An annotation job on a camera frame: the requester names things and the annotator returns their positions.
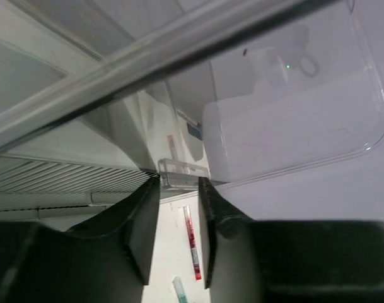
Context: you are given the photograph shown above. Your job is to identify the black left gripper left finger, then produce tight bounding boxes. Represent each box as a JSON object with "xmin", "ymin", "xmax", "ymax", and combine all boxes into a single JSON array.
[{"xmin": 68, "ymin": 177, "xmax": 160, "ymax": 285}]

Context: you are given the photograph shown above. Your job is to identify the green gel pen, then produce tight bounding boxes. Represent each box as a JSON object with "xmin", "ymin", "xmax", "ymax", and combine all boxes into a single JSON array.
[{"xmin": 172, "ymin": 276, "xmax": 188, "ymax": 303}]

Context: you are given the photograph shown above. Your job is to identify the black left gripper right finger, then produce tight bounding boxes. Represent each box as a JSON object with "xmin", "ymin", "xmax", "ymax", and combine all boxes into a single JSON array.
[{"xmin": 198, "ymin": 177, "xmax": 252, "ymax": 288}]

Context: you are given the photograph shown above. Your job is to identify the clear acrylic drawer organizer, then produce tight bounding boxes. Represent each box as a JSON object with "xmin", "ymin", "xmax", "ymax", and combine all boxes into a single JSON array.
[{"xmin": 0, "ymin": 0, "xmax": 384, "ymax": 215}]

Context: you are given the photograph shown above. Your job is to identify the red gel pen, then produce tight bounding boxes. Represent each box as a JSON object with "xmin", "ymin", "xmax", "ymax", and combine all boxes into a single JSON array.
[{"xmin": 183, "ymin": 205, "xmax": 202, "ymax": 281}]

